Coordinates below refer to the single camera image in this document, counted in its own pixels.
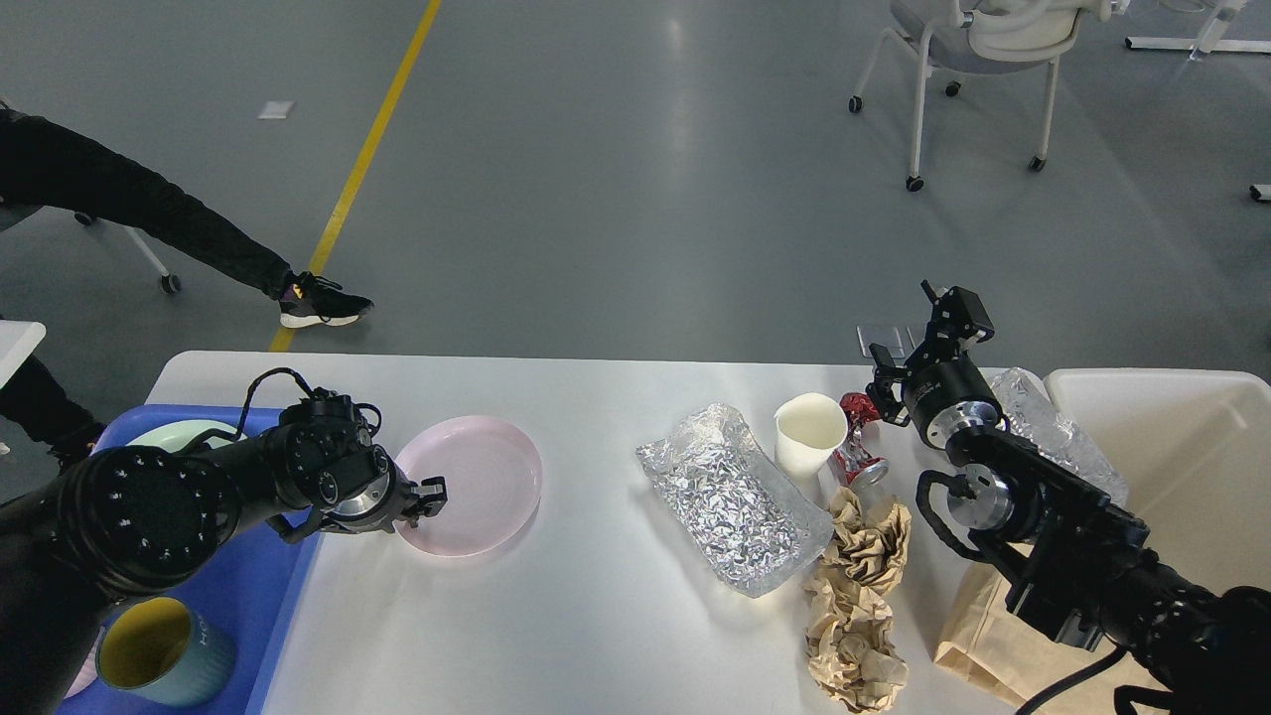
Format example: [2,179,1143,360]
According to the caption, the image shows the black sneaker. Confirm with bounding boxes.
[278,272,375,330]

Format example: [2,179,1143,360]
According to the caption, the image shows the crushed red soda can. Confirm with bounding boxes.
[829,392,890,489]

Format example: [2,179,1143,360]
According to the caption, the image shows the clear plastic bag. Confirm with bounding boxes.
[989,367,1130,507]

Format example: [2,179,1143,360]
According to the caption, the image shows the white stand base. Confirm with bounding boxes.
[1124,1,1270,61]

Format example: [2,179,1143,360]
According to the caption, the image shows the white paper cup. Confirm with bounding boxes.
[775,392,848,483]

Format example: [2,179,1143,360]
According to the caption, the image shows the blue plastic tray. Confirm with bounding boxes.
[55,404,319,714]

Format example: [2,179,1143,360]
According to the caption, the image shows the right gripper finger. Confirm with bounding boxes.
[918,279,995,363]
[866,343,910,427]

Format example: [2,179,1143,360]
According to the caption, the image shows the green plate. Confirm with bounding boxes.
[126,418,236,453]

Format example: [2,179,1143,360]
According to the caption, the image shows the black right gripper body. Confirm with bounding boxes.
[886,354,1002,451]

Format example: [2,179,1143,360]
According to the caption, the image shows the white paper scrap on floor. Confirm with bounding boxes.
[257,100,296,121]

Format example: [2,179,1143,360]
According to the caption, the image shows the lower crumpled brown paper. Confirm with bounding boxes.
[803,569,909,714]

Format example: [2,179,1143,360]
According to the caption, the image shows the dark green mug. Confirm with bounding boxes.
[94,597,236,709]

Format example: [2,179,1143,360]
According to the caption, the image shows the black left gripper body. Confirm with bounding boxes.
[323,447,416,533]

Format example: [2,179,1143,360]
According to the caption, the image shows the person leg black trousers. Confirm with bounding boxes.
[1,105,297,300]

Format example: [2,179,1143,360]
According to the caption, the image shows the pink plate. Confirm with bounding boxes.
[397,415,543,558]

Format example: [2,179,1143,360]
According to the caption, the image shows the crumpled brown paper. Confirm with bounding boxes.
[803,569,909,714]
[813,486,913,596]

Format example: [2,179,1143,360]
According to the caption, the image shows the white plastic bin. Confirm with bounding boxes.
[1045,370,1270,593]

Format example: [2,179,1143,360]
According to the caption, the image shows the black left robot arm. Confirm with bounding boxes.
[3,386,447,714]

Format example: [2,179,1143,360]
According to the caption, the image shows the crumpled silver foil bag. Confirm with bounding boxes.
[636,403,834,599]

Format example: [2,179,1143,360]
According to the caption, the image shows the white office chair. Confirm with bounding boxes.
[846,1,1130,192]

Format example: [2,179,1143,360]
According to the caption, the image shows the pink HOME mug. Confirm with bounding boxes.
[64,639,100,700]

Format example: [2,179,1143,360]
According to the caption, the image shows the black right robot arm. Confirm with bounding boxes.
[866,281,1270,714]

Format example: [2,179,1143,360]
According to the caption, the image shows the brown paper bag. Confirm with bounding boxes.
[933,563,1164,714]

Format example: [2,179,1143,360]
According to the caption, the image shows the upper crumpled brown paper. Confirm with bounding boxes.
[813,486,913,596]

